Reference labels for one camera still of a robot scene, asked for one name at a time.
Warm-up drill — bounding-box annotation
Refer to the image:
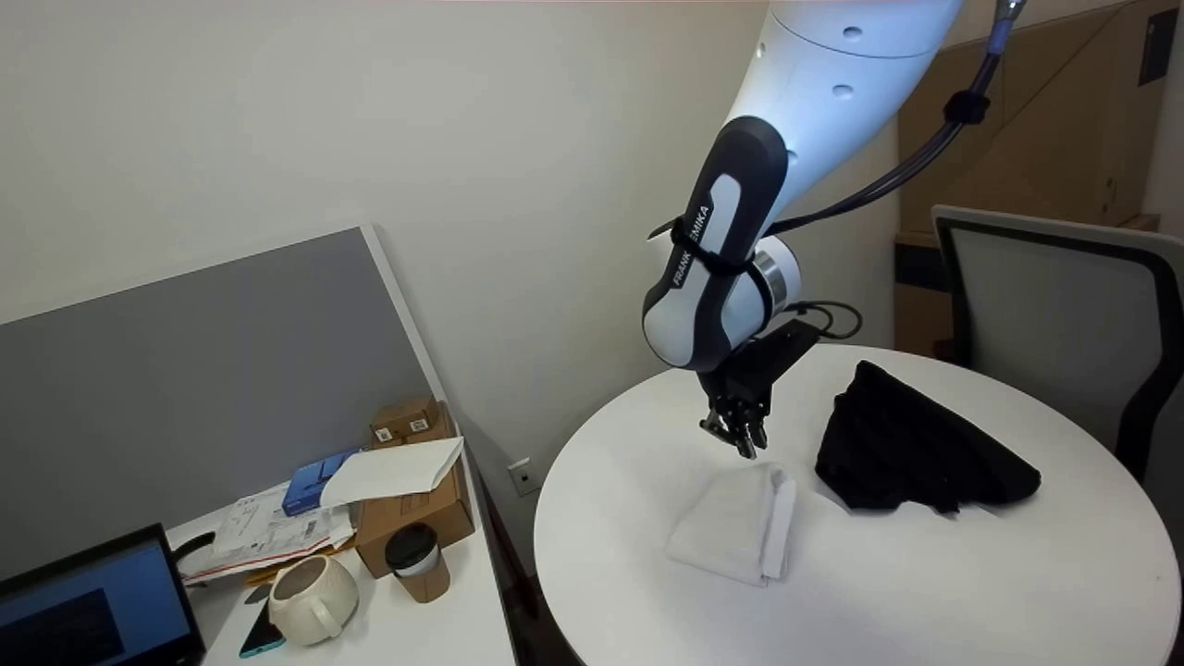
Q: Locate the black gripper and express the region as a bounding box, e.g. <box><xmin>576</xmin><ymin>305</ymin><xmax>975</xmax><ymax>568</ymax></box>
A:
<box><xmin>696</xmin><ymin>314</ymin><xmax>826</xmax><ymax>462</ymax></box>

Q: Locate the red striped white towel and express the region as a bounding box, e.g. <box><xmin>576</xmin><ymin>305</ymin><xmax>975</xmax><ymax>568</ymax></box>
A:
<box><xmin>666</xmin><ymin>461</ymin><xmax>802</xmax><ymax>589</ymax></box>

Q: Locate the black crumpled cloth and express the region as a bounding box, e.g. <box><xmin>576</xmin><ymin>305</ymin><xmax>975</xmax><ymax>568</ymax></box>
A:
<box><xmin>812</xmin><ymin>361</ymin><xmax>1044</xmax><ymax>522</ymax></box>

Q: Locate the small cardboard box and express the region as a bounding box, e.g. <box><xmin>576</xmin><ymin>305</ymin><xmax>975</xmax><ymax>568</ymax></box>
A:
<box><xmin>367</xmin><ymin>398</ymin><xmax>461</xmax><ymax>453</ymax></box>

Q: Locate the large cardboard box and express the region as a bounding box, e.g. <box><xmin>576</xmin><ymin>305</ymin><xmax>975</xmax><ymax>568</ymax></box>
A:
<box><xmin>345</xmin><ymin>461</ymin><xmax>481</xmax><ymax>580</ymax></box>

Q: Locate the brown paper coffee cup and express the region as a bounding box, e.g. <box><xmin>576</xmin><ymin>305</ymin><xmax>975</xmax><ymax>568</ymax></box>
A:
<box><xmin>380</xmin><ymin>522</ymin><xmax>456</xmax><ymax>606</ymax></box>

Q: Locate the grey mesh office chair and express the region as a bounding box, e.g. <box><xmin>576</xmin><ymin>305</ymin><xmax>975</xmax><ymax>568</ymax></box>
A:
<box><xmin>929</xmin><ymin>202</ymin><xmax>1184</xmax><ymax>502</ymax></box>

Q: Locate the white office desk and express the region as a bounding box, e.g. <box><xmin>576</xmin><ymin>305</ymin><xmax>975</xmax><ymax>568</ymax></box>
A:
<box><xmin>171</xmin><ymin>440</ymin><xmax>522</xmax><ymax>666</ymax></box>

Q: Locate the blue pouch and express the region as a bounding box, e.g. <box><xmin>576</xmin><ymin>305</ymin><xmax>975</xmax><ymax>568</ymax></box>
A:
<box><xmin>277</xmin><ymin>448</ymin><xmax>354</xmax><ymax>520</ymax></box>

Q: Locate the white tape roll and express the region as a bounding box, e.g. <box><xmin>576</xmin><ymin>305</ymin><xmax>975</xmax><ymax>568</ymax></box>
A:
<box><xmin>262</xmin><ymin>551</ymin><xmax>367</xmax><ymax>652</ymax></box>

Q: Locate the brown wooden door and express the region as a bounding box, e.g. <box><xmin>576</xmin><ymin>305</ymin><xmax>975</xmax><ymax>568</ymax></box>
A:
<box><xmin>892</xmin><ymin>0</ymin><xmax>1172</xmax><ymax>361</ymax></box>

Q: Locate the grey desk partition panel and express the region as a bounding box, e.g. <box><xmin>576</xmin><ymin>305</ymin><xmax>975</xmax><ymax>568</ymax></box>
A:
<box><xmin>0</xmin><ymin>219</ymin><xmax>472</xmax><ymax>584</ymax></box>

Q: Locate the black laptop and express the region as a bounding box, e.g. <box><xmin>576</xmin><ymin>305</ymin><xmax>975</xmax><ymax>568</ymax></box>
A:
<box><xmin>0</xmin><ymin>522</ymin><xmax>206</xmax><ymax>666</ymax></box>

